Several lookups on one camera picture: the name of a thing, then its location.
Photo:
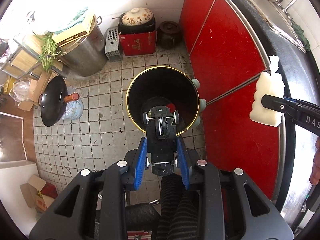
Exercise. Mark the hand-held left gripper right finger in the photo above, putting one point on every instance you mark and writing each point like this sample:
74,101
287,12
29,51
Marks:
183,165

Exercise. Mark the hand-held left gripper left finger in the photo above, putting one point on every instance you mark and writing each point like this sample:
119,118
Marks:
140,162

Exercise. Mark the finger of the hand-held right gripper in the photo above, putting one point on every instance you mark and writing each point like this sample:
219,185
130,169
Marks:
277,103

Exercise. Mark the white foam block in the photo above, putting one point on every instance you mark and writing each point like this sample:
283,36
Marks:
267,90

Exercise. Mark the black toy car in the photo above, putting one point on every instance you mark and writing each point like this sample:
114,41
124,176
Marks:
160,142

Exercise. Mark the black bin with gold rim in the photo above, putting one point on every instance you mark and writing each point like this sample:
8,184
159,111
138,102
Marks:
160,85

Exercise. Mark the person's right hand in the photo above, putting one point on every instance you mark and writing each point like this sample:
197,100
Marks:
316,165

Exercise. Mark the pale green bin knob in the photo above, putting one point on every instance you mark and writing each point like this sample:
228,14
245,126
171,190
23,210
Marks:
195,82
197,121
203,104

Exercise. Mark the person's striped trouser leg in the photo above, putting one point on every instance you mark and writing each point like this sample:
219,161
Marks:
175,210

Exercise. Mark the black mesh stool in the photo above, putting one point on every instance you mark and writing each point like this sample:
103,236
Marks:
141,215

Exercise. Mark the tall red cabinet door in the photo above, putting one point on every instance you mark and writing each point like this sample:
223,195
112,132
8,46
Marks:
240,150

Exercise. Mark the small red round object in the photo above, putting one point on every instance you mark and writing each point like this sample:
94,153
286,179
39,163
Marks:
171,106

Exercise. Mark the dark green cloth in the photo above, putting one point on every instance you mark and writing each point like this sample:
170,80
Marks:
301,36

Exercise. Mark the wide red cabinet door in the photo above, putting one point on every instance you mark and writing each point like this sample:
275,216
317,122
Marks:
225,50

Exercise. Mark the pale blue plastic bag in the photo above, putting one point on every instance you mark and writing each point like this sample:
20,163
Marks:
75,110

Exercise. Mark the steel sink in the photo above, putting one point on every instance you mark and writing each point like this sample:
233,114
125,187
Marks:
275,15

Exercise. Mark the open cardboard box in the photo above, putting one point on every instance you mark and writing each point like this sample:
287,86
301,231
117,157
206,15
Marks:
37,192

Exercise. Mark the red printed box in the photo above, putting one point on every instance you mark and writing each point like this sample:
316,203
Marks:
137,43

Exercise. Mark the grey plastic crate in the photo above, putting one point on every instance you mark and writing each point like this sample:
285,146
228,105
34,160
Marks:
112,45

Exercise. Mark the narrow red cabinet door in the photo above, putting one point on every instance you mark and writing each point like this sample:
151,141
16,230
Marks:
197,12

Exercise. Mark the large steel stockpot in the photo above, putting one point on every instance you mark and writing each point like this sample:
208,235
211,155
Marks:
85,52

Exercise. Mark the flat brown cardboard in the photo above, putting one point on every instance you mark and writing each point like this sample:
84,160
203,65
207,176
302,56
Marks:
40,85

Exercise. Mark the dark brown clay jar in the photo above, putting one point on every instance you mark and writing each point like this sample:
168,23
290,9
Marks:
170,33

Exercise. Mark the clear plastic bag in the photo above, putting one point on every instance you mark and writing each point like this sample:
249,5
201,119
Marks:
21,90

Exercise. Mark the gold cardboard box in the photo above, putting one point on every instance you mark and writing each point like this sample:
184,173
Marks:
72,36

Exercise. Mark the green leafy vegetable bunch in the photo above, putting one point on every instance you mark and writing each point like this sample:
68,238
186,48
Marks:
48,50

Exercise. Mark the floral ceramic casserole pot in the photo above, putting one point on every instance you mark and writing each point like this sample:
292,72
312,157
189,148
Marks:
136,16

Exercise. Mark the green plastic basket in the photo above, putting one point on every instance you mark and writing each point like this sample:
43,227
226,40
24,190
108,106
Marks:
75,21

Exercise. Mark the wooden framed rack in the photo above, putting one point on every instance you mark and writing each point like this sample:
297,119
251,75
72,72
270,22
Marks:
22,57

